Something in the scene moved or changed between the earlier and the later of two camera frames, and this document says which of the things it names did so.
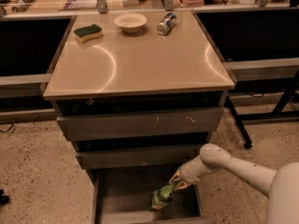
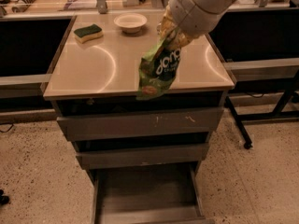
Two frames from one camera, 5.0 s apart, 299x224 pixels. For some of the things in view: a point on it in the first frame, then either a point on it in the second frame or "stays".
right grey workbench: [259, 48] stays
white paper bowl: [130, 22] stays
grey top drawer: [140, 123] stays
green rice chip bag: [162, 195] to [158, 66]
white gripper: [188, 175] to [186, 12]
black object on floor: [4, 199] stays
